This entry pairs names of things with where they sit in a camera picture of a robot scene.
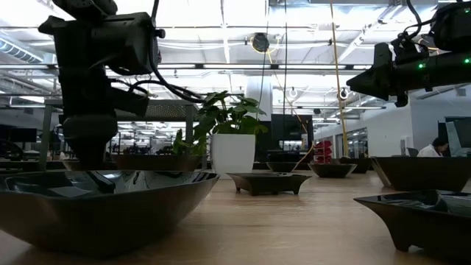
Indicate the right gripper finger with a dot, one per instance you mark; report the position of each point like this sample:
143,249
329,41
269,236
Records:
379,82

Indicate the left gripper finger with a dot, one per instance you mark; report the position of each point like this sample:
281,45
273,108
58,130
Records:
92,158

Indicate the black glossy pointed bowl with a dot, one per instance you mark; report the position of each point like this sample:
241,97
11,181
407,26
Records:
110,221

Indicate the dark flared square plate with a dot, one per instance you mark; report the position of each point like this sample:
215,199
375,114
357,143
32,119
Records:
423,174

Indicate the dark brown round bowl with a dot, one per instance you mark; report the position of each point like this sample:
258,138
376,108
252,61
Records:
333,171

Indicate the small dark round bowl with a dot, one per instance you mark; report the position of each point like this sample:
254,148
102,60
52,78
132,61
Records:
281,167

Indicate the green plant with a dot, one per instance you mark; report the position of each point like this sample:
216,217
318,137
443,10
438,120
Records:
233,154

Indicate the black square footed plate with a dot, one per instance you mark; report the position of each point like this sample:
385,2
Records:
268,184

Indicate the black flared footed plate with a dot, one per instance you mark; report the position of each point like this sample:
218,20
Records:
423,228

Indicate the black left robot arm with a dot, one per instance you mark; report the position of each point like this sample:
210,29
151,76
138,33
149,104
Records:
110,40

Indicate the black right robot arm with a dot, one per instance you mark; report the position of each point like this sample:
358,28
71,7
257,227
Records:
454,25

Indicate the dark computer monitor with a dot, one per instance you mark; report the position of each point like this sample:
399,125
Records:
461,136

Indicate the dark desk monitor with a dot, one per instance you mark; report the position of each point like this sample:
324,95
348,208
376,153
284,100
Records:
22,135

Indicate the person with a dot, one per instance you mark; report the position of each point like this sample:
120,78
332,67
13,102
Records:
430,151

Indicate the grey office chair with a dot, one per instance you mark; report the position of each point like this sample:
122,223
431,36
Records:
413,152

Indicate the red storage bins stack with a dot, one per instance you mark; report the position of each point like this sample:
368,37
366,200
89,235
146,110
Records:
324,151

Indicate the black display screen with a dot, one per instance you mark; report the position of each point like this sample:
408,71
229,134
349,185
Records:
290,127

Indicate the long ceiling light bar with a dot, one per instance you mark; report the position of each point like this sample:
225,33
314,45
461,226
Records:
235,66

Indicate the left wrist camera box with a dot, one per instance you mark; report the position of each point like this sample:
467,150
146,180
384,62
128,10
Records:
129,104

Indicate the black table edge frame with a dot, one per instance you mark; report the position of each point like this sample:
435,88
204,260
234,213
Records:
22,165

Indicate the ribbed ceiling air duct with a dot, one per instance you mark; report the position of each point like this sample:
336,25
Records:
18,51

